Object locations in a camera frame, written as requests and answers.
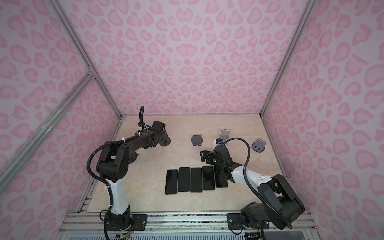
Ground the grey-edged smartphone front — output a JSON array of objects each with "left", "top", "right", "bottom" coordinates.
[{"left": 202, "top": 166, "right": 216, "bottom": 191}]

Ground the pink-edged smartphone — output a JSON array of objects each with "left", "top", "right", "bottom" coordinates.
[{"left": 190, "top": 168, "right": 203, "bottom": 193}]

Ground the green-edged smartphone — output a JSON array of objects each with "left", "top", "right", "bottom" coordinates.
[{"left": 214, "top": 167, "right": 228, "bottom": 188}]

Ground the blue-edged smartphone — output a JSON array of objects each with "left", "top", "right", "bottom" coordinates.
[{"left": 178, "top": 167, "right": 191, "bottom": 192}]

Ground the silver smartphone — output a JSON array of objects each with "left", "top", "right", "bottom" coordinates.
[{"left": 165, "top": 170, "right": 178, "bottom": 195}]

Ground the dark round front phone stand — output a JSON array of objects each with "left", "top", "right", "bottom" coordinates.
[{"left": 128, "top": 152, "right": 139, "bottom": 164}]

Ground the dark round phone stand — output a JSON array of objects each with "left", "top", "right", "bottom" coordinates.
[
  {"left": 191, "top": 135, "right": 204, "bottom": 147},
  {"left": 128, "top": 152, "right": 139, "bottom": 164}
]

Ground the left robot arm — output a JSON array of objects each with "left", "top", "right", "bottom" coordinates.
[{"left": 96, "top": 121, "right": 171, "bottom": 231}]

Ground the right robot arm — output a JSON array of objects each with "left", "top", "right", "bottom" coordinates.
[{"left": 200, "top": 144, "right": 305, "bottom": 230}]

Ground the dark round phone stand centre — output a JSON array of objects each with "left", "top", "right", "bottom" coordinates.
[{"left": 191, "top": 135, "right": 204, "bottom": 147}]

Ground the white folding phone stand right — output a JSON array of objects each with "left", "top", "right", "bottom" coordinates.
[{"left": 219, "top": 129, "right": 231, "bottom": 142}]

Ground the dark round stand back left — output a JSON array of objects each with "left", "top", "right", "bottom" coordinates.
[{"left": 159, "top": 132, "right": 171, "bottom": 147}]

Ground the grey round stand right side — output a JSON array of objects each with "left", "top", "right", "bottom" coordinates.
[{"left": 252, "top": 139, "right": 267, "bottom": 153}]

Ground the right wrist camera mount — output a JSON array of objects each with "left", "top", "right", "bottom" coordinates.
[{"left": 214, "top": 138, "right": 224, "bottom": 147}]

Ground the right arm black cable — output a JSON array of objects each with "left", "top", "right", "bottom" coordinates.
[{"left": 223, "top": 137, "right": 293, "bottom": 230}]

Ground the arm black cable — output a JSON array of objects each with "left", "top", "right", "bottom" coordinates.
[
  {"left": 86, "top": 105, "right": 148, "bottom": 240},
  {"left": 223, "top": 137, "right": 293, "bottom": 230}
]

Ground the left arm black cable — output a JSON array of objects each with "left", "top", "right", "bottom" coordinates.
[{"left": 86, "top": 105, "right": 148, "bottom": 240}]

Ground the aluminium frame post back left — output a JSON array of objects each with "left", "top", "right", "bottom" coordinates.
[{"left": 47, "top": 0, "right": 123, "bottom": 120}]

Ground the aluminium frame post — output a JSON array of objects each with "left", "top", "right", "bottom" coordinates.
[
  {"left": 260, "top": 0, "right": 319, "bottom": 119},
  {"left": 47, "top": 0, "right": 123, "bottom": 120}
]

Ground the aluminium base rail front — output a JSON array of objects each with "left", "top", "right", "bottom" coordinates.
[{"left": 56, "top": 209, "right": 316, "bottom": 240}]

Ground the aluminium frame post back right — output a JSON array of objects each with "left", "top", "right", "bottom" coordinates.
[{"left": 260, "top": 0, "right": 319, "bottom": 119}]

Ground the aluminium diagonal frame beam left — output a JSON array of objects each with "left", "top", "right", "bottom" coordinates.
[{"left": 1, "top": 71, "right": 95, "bottom": 193}]

